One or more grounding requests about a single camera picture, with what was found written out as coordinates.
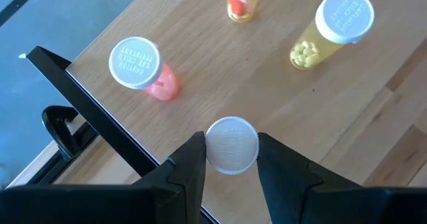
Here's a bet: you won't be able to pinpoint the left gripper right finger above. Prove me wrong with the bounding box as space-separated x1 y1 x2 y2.
256 133 368 224

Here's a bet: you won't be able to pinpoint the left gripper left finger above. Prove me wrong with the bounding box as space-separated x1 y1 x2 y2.
135 131 207 224

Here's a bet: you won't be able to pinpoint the red pill bottle white cap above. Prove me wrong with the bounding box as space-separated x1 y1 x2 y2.
108 36 181 102
205 116 260 176

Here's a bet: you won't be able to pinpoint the yellow pill bottle white cap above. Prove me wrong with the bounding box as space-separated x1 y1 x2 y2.
289 0 376 71

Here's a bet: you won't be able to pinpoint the bottles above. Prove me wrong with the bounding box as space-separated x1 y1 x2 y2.
226 0 263 24

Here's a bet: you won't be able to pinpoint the black table clamp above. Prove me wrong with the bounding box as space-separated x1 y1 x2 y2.
25 105 101 187

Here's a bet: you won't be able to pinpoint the wooden shelf black metal frame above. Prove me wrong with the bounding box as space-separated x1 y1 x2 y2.
25 0 427 224

